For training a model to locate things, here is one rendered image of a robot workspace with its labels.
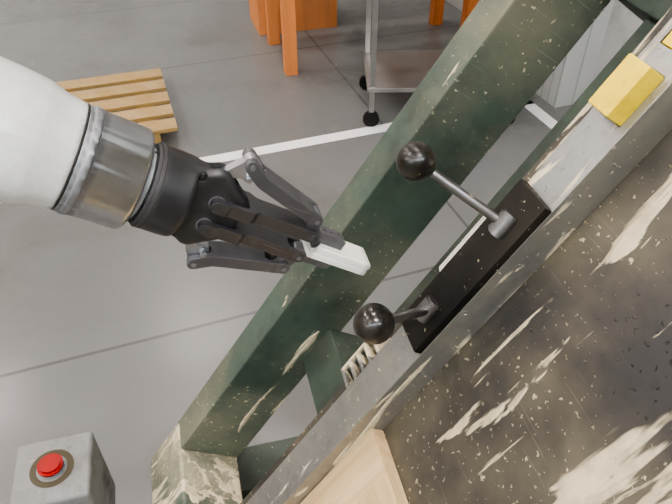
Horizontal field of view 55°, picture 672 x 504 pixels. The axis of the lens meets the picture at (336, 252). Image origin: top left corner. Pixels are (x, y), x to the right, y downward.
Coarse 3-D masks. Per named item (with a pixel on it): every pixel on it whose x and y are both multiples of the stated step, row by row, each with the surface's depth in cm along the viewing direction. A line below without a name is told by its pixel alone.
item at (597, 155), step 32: (576, 128) 59; (608, 128) 56; (640, 128) 54; (576, 160) 57; (608, 160) 56; (640, 160) 56; (544, 192) 59; (576, 192) 57; (608, 192) 58; (544, 224) 59; (576, 224) 60; (512, 256) 61; (544, 256) 62; (512, 288) 64; (480, 320) 66; (384, 352) 72; (448, 352) 68; (352, 384) 75; (384, 384) 70; (416, 384) 70; (352, 416) 73; (384, 416) 73; (320, 448) 76; (288, 480) 80; (320, 480) 78
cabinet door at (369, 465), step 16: (368, 432) 73; (352, 448) 75; (368, 448) 73; (384, 448) 72; (352, 464) 74; (368, 464) 72; (384, 464) 70; (336, 480) 76; (352, 480) 73; (368, 480) 71; (384, 480) 69; (400, 480) 69; (320, 496) 77; (336, 496) 75; (352, 496) 72; (368, 496) 70; (384, 496) 68; (400, 496) 68
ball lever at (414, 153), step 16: (416, 144) 59; (400, 160) 59; (416, 160) 58; (432, 160) 59; (416, 176) 59; (432, 176) 60; (464, 192) 60; (480, 208) 60; (496, 224) 60; (512, 224) 60
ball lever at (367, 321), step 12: (432, 300) 65; (360, 312) 57; (372, 312) 57; (384, 312) 57; (408, 312) 62; (420, 312) 64; (432, 312) 65; (360, 324) 57; (372, 324) 56; (384, 324) 56; (360, 336) 57; (372, 336) 56; (384, 336) 57
